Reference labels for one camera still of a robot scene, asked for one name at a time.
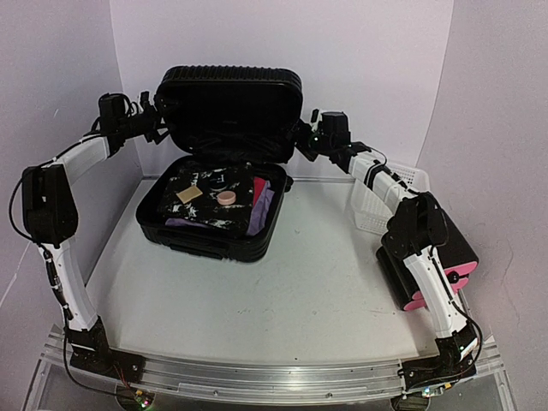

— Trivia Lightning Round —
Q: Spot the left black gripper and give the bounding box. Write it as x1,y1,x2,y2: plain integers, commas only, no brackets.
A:
117,92,182,143

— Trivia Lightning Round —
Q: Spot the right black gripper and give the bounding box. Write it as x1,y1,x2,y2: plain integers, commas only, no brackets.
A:
279,118,332,161

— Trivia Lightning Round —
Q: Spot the black ribbed hard-shell suitcase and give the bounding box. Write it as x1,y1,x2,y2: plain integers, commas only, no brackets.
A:
135,65,303,263

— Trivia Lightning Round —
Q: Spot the black pouch with pink end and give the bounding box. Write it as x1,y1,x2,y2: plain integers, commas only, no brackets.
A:
381,207,479,280

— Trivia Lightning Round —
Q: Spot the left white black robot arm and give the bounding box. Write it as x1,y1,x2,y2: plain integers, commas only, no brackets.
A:
14,92,165,382

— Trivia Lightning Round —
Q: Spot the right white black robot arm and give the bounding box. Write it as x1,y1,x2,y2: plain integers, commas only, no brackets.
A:
292,110,483,396

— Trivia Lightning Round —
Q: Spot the red folded cloth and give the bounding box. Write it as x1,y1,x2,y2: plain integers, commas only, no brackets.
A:
253,176,270,206

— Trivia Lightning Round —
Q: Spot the tan square sponge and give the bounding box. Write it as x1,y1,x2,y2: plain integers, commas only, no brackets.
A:
176,185,203,204

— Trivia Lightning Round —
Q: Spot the purple folded cloth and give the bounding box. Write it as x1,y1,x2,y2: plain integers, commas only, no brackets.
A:
165,182,275,236

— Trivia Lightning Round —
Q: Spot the dark blue round tin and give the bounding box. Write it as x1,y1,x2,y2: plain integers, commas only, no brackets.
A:
209,172,229,192

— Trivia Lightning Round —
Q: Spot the white perforated plastic basket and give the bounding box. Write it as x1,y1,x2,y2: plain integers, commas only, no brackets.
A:
349,163,430,235

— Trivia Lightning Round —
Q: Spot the black white patterned pouch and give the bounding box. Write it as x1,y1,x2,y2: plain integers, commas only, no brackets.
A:
158,164,253,235

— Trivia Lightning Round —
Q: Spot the pink round compact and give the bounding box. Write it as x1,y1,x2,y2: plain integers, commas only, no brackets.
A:
217,190,236,206

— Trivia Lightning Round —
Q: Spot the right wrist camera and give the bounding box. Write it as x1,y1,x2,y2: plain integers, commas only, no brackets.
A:
310,109,322,134

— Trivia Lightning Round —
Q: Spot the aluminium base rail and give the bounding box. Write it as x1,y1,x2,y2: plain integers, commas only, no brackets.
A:
40,325,504,402

